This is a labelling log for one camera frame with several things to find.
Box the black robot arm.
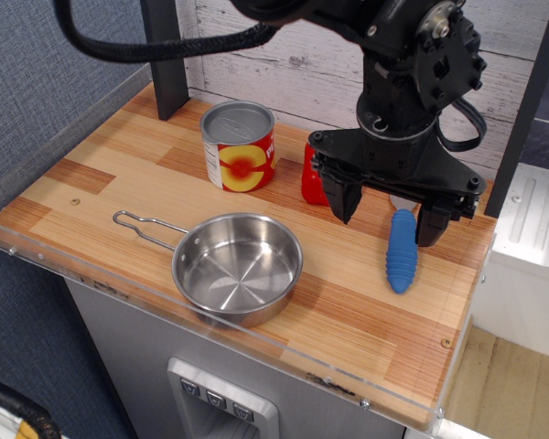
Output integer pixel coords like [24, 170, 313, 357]
[236, 1, 487, 247]

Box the blue handled fork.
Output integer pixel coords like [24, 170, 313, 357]
[385, 195, 418, 294]

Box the red bell pepper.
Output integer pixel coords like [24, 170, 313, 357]
[301, 143, 329, 207]

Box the yellow black object corner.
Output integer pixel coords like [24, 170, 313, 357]
[0, 383, 63, 438]

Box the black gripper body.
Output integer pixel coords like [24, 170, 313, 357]
[308, 80, 485, 211]

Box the white toy sink unit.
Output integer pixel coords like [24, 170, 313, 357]
[470, 164, 549, 356]

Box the stainless steel saucepan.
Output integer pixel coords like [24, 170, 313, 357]
[113, 210, 303, 327]

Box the red yellow tin can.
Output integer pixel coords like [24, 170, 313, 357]
[199, 101, 275, 193]

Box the clear acrylic edge guard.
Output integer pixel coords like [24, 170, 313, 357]
[0, 67, 495, 438]

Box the black braided cable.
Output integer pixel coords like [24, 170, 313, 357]
[53, 0, 280, 64]

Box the grey toy fridge cabinet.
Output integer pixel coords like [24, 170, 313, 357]
[67, 281, 405, 438]

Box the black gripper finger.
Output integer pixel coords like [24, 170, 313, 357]
[319, 171, 362, 224]
[415, 194, 462, 247]

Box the dark right shelf post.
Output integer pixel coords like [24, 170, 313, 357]
[484, 20, 549, 219]

